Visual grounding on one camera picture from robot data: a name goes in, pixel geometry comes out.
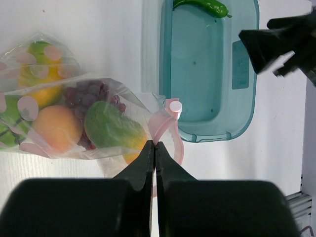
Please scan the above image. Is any clear zip top bag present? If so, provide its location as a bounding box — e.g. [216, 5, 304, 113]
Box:
[0, 33, 184, 177]

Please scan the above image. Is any orange toy peach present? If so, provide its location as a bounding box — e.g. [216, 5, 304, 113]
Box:
[32, 105, 83, 154]

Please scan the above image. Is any aluminium rail base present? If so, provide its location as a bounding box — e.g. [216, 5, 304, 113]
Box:
[285, 175, 313, 219]

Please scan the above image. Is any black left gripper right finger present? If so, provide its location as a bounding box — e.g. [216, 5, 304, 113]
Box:
[155, 143, 300, 237]

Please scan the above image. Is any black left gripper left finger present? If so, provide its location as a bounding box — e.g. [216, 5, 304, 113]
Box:
[0, 141, 155, 237]

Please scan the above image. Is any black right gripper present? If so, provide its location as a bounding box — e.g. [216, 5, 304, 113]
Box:
[239, 10, 316, 84]

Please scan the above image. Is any teal plastic tray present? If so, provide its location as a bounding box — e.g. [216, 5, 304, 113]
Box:
[141, 0, 259, 143]

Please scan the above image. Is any green toy chili pepper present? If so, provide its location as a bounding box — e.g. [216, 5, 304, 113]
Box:
[173, 0, 232, 18]

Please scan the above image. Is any purple toy grape bunch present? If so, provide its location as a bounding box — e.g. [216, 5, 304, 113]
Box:
[63, 80, 126, 151]

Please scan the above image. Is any toy mango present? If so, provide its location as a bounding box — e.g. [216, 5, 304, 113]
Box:
[18, 41, 64, 108]
[84, 101, 147, 164]

